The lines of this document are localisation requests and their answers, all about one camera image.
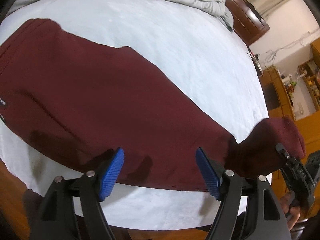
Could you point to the dark wooden headboard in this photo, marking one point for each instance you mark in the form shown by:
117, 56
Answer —
248, 23

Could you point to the white bed sheet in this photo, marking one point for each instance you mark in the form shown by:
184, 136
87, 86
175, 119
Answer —
198, 54

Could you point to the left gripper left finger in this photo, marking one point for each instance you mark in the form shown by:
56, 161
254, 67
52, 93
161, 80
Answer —
56, 218

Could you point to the maroon pants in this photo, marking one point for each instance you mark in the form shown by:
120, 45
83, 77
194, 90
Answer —
76, 101

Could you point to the wooden cabinet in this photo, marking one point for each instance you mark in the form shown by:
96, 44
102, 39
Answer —
275, 92

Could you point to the person's right hand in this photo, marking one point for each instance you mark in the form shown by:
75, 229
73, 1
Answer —
292, 212

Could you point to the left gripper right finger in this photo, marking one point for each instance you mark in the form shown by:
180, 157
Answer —
248, 207

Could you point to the wooden wall shelf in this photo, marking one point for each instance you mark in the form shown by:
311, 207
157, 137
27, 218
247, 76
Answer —
310, 73

